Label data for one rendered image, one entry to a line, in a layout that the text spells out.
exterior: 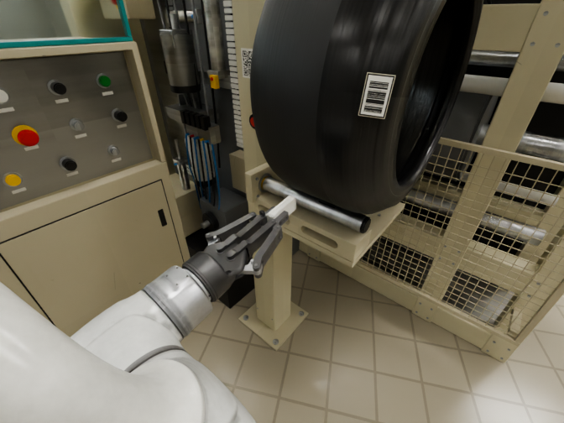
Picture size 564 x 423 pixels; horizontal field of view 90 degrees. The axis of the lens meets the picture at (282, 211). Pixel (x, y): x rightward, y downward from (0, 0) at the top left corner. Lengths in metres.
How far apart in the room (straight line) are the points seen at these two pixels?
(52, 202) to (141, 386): 0.82
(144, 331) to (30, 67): 0.77
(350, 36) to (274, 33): 0.15
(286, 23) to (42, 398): 0.53
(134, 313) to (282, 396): 1.10
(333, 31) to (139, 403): 0.49
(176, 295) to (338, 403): 1.13
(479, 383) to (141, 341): 1.51
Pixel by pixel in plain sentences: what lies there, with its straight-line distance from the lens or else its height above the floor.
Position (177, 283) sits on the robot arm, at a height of 1.03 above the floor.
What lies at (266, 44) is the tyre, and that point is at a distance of 0.57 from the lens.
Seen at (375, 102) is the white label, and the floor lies 1.22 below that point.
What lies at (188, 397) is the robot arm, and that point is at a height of 1.08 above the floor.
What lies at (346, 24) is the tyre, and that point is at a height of 1.32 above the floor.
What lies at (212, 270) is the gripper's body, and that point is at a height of 1.03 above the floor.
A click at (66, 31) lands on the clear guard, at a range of 1.00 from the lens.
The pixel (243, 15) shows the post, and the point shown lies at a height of 1.33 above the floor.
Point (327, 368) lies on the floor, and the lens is 1.50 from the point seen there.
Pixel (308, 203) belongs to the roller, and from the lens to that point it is 0.78.
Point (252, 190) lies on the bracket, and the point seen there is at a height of 0.90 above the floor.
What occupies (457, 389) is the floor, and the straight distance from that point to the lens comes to 1.63.
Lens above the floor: 1.33
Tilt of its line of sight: 34 degrees down
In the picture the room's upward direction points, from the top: straight up
